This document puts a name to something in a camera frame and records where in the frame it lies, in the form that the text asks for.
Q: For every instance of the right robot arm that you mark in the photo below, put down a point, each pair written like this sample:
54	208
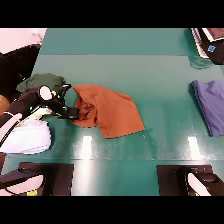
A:
200	181

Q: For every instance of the purple T-shirt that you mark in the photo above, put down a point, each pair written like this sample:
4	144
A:
210	105

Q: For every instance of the dark green garment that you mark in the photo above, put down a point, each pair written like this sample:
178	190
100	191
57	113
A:
40	81

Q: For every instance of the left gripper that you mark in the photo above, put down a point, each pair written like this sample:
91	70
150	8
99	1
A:
66	111

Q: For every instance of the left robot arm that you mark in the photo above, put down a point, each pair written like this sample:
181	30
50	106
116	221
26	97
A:
23	104

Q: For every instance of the white garment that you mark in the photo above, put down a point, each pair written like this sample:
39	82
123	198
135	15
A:
28	136

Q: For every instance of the orange T-shirt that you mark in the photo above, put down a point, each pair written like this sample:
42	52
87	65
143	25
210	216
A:
110	111

